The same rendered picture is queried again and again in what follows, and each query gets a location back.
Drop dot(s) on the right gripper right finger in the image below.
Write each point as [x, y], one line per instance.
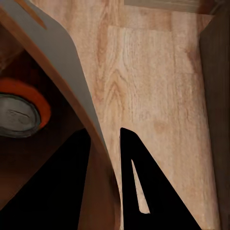
[167, 211]

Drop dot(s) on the cabinet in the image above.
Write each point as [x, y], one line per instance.
[215, 50]

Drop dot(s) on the trash can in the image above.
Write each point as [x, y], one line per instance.
[24, 26]

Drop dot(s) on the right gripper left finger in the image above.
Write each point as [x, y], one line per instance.
[51, 199]

